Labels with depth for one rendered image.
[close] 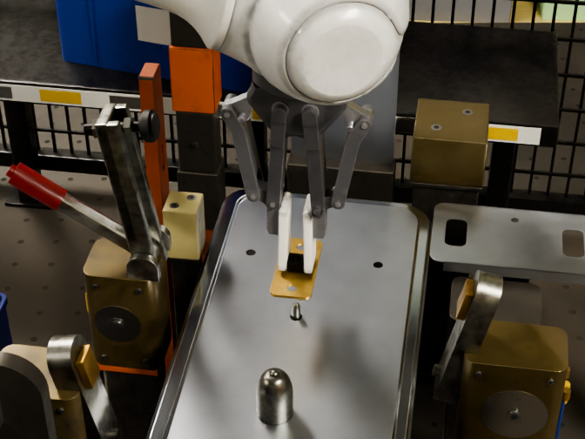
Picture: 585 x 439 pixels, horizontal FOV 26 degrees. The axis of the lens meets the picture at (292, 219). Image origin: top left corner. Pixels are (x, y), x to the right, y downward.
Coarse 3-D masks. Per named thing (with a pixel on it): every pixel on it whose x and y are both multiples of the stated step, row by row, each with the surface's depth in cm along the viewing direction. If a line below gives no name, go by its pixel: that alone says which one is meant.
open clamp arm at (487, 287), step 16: (480, 272) 108; (464, 288) 109; (480, 288) 107; (496, 288) 107; (464, 304) 108; (480, 304) 107; (496, 304) 107; (464, 320) 109; (480, 320) 108; (464, 336) 110; (480, 336) 109; (448, 352) 113; (464, 352) 111; (448, 368) 112; (448, 384) 114; (448, 400) 115
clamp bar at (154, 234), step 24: (96, 120) 111; (120, 120) 112; (144, 120) 109; (120, 144) 110; (120, 168) 111; (144, 168) 115; (120, 192) 113; (144, 192) 116; (120, 216) 115; (144, 216) 115; (144, 240) 116
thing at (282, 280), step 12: (300, 240) 121; (300, 252) 119; (288, 264) 116; (300, 264) 116; (276, 276) 116; (288, 276) 116; (300, 276) 116; (312, 276) 116; (276, 288) 115; (300, 288) 115; (312, 288) 115
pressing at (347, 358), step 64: (256, 256) 129; (320, 256) 129; (384, 256) 129; (192, 320) 120; (256, 320) 121; (320, 320) 121; (384, 320) 121; (192, 384) 114; (256, 384) 114; (320, 384) 114; (384, 384) 114
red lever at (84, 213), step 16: (16, 176) 115; (32, 176) 115; (32, 192) 116; (48, 192) 116; (64, 192) 116; (64, 208) 116; (80, 208) 117; (96, 224) 117; (112, 224) 118; (112, 240) 118
